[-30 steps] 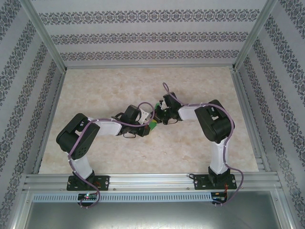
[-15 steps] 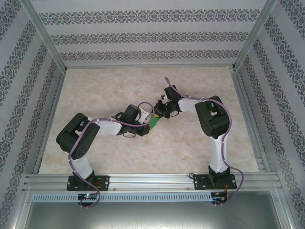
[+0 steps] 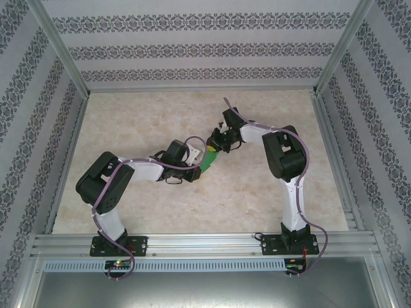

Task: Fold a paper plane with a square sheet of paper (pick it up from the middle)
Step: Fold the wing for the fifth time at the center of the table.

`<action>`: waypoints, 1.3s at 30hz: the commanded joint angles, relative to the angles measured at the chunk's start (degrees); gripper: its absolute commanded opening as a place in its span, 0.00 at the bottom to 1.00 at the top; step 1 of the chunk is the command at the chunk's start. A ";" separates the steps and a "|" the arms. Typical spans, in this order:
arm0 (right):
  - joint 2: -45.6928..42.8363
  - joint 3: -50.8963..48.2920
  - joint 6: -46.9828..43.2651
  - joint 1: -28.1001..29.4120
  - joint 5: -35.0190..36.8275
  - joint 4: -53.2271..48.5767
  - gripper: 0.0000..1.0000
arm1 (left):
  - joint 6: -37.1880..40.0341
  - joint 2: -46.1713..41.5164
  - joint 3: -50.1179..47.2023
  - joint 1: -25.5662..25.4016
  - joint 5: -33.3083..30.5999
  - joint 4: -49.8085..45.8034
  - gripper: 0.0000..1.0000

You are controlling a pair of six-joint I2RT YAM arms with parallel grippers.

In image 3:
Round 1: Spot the aluminium side rail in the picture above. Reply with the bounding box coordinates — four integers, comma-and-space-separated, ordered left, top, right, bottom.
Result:
310, 92, 365, 232
43, 92, 92, 235

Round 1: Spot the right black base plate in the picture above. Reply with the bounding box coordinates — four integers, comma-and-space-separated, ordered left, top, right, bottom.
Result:
259, 234, 319, 257

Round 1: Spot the slotted grey cable duct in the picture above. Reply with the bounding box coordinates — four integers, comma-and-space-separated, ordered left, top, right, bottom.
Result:
43, 258, 286, 272

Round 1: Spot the left small circuit board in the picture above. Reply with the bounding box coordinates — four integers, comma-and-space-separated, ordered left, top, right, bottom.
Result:
105, 260, 132, 270

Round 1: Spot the grey metal sheet panel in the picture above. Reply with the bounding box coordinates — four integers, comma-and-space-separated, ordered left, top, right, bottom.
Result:
30, 271, 394, 308

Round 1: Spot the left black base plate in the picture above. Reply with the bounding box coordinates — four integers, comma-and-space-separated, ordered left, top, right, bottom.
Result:
89, 235, 148, 257

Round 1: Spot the long aluminium mounting rail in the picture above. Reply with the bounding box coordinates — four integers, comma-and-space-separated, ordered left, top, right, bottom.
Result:
30, 233, 376, 257

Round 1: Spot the aluminium frame post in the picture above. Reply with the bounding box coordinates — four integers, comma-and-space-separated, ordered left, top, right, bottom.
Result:
25, 0, 91, 99
311, 0, 376, 97

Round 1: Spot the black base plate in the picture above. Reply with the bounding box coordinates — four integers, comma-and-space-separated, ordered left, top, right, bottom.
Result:
89, 235, 148, 257
259, 234, 319, 257

